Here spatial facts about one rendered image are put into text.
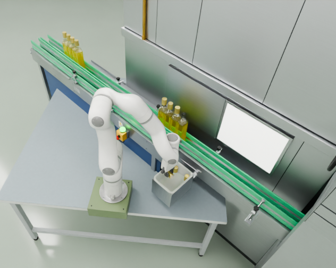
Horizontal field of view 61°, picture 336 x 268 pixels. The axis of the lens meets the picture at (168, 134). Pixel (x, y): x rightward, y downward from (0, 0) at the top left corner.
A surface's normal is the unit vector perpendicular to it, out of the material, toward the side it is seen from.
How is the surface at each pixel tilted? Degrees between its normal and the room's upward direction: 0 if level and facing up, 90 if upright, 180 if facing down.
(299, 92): 90
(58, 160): 0
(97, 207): 1
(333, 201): 90
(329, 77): 90
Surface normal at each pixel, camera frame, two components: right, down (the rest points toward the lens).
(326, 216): -0.68, 0.49
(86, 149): 0.07, -0.69
